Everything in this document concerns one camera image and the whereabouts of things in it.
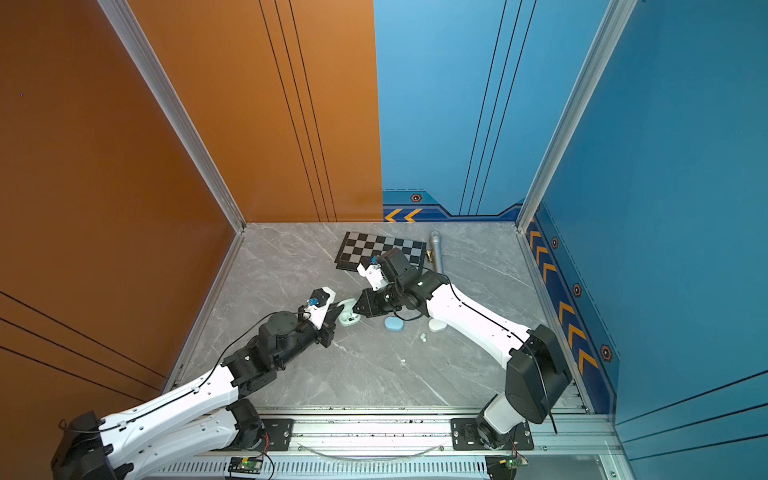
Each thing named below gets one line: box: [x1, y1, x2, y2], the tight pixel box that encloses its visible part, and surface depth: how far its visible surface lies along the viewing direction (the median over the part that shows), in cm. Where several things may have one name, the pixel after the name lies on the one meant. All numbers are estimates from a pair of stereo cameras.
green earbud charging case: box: [337, 298, 361, 326], surface depth 76 cm
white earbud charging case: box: [428, 318, 447, 333], surface depth 92 cm
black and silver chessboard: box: [334, 231, 427, 271], surface depth 111 cm
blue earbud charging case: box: [384, 316, 404, 332], surface depth 93 cm
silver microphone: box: [429, 230, 444, 274], surface depth 113 cm
